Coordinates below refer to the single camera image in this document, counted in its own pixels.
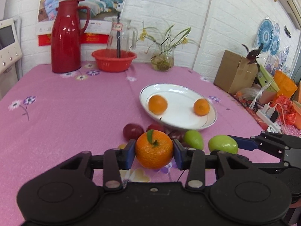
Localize white power strip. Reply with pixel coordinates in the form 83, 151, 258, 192
256, 104, 281, 133

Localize orange in plate right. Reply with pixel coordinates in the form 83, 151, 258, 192
193, 98, 210, 116

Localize large red plum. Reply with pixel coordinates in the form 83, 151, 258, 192
122, 124, 144, 141

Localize small green apple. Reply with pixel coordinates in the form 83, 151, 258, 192
183, 130, 204, 150

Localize orange in plate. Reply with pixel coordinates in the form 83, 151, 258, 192
193, 98, 210, 116
148, 95, 168, 115

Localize cardboard box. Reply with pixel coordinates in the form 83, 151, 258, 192
214, 50, 258, 95

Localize red plastic basket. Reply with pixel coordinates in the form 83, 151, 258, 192
91, 49, 137, 73

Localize yellow-brown kiwi on table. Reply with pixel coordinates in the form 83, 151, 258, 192
118, 143, 127, 150

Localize clear glass pitcher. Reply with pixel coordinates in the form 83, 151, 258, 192
107, 17, 138, 51

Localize white oval plate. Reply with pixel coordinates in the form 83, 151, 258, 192
139, 83, 217, 131

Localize green folder box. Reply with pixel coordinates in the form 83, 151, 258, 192
257, 65, 280, 93

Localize orange paper bag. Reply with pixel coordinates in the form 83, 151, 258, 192
274, 70, 297, 98

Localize orange in plate left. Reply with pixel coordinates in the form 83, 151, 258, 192
148, 95, 168, 115

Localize pink floral tablecloth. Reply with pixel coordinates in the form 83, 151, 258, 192
1, 62, 261, 225

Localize white water dispenser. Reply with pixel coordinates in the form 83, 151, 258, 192
0, 16, 23, 98

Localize blue paper fans decoration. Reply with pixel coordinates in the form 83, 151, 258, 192
254, 18, 290, 57

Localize glass vase with plant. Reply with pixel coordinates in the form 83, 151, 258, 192
137, 24, 200, 72

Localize orange mandarin with leaf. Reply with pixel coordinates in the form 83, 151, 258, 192
135, 129, 173, 169

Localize large green mango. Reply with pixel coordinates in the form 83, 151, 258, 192
208, 135, 239, 154

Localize red thermos jug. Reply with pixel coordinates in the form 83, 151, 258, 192
50, 0, 90, 73

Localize dark small plum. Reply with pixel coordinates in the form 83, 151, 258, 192
168, 130, 185, 143

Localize wall calendar poster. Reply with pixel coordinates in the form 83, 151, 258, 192
35, 0, 131, 47

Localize dark red leafy plant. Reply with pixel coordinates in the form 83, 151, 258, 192
242, 43, 264, 72

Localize black stirring stick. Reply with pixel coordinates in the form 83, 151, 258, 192
116, 12, 121, 58

